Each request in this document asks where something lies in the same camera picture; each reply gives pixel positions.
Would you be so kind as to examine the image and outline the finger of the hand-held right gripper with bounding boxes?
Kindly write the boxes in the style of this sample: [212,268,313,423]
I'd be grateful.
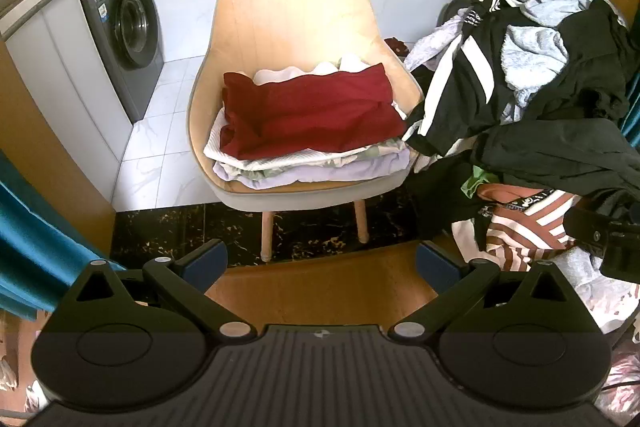
[564,206,627,254]

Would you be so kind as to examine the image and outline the stack of folded clothes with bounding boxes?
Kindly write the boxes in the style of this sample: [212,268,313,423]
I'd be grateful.
[202,57,411,172]

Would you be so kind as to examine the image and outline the green cloth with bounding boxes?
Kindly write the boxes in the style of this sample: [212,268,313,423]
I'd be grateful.
[459,166,502,202]

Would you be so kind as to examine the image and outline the beige shell chair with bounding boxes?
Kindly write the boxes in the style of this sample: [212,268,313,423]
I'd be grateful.
[185,0,427,264]

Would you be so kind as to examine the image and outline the brown white striped garment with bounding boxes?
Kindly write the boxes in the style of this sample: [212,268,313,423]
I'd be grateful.
[477,184,583,275]

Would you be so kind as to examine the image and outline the grey fuzzy garment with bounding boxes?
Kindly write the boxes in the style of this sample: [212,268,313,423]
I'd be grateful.
[500,0,628,125]

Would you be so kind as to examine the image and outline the black garment pile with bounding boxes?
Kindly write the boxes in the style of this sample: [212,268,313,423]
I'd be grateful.
[401,0,638,158]

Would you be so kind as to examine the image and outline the light grey cloth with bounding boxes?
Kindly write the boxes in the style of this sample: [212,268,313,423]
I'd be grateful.
[547,247,640,350]

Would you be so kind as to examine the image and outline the pale lavender cloth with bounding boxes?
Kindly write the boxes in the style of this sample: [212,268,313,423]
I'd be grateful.
[401,4,476,75]

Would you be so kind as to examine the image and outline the grey washing machine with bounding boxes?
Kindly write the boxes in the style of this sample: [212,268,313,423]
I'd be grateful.
[76,0,167,125]

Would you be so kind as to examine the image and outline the teal curtain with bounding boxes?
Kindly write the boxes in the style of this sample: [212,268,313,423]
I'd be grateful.
[0,151,128,320]

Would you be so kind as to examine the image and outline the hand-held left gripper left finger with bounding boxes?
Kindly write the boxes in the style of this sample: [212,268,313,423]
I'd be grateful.
[59,239,256,341]

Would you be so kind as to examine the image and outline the white counter cabinet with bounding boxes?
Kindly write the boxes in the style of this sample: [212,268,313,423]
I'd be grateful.
[0,0,138,212]

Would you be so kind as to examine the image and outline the dark red sweater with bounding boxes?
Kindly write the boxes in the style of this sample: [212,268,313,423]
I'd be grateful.
[219,63,407,162]

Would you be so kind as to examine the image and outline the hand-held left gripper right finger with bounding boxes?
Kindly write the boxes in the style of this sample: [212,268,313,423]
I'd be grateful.
[392,240,584,344]

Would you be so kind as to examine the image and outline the lavender folded garment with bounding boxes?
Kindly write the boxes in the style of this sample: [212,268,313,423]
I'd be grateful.
[212,149,412,192]

